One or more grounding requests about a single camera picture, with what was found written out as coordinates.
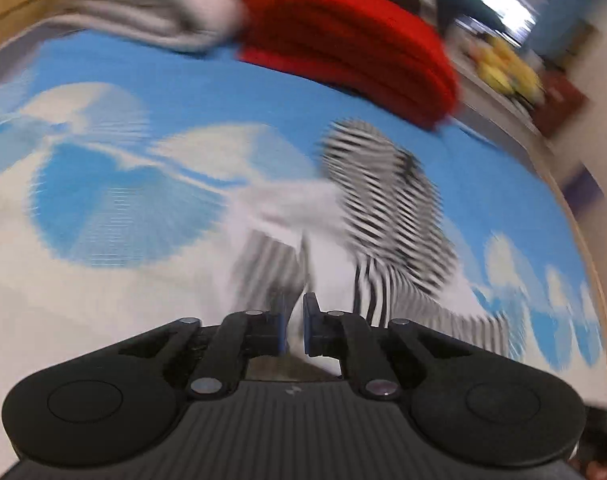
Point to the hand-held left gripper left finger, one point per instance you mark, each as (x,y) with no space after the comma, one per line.
(282,331)

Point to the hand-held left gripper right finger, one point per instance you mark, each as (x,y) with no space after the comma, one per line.
(309,327)

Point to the white black-striped small garment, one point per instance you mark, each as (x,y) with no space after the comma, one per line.
(383,200)

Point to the blue and white patterned blanket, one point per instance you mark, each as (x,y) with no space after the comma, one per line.
(108,210)

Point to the folded red cloth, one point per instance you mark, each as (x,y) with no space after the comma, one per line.
(343,45)

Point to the yellow plush toy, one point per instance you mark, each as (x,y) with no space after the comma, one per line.
(506,67)

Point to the dark red box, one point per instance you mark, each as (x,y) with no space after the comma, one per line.
(561,102)

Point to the folded beige fleece cloth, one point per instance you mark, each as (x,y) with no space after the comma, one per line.
(148,5)

